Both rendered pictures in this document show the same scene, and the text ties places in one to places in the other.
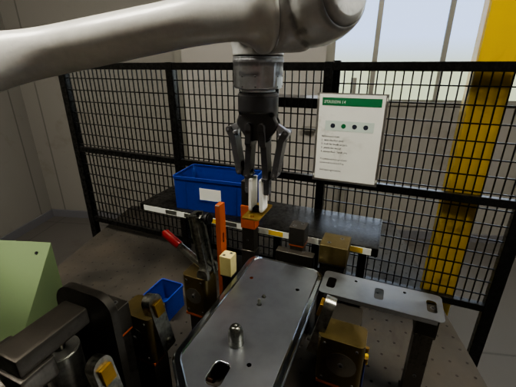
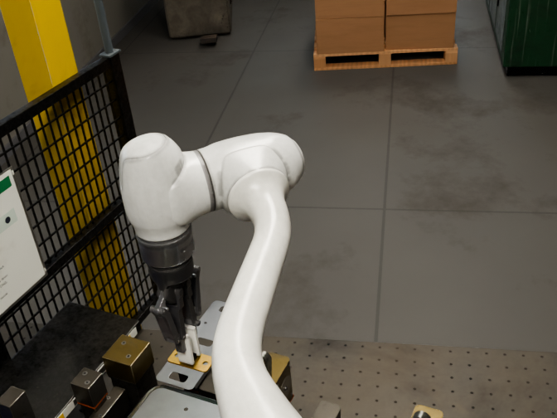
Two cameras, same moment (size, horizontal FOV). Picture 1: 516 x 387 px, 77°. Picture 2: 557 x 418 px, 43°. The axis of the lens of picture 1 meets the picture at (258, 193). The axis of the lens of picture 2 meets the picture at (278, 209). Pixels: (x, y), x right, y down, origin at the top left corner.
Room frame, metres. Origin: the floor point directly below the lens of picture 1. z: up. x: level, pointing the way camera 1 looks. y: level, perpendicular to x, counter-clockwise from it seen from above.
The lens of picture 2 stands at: (0.35, 0.92, 2.18)
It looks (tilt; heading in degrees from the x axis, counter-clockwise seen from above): 33 degrees down; 275
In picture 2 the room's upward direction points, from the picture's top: 5 degrees counter-clockwise
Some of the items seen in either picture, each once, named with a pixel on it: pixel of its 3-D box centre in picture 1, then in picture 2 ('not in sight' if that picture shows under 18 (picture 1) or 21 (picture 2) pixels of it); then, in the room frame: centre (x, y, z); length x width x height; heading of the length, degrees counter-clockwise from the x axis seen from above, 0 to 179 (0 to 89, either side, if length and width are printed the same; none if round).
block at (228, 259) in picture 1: (229, 307); not in sight; (0.75, 0.08, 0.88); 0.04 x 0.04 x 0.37; 67
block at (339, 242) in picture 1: (330, 290); (140, 402); (0.83, -0.23, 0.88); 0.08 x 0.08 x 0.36; 67
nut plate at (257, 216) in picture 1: (257, 209); (191, 357); (0.62, 0.00, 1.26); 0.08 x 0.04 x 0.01; 157
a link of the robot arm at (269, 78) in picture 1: (258, 74); (166, 240); (0.62, 0.00, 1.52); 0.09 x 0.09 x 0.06
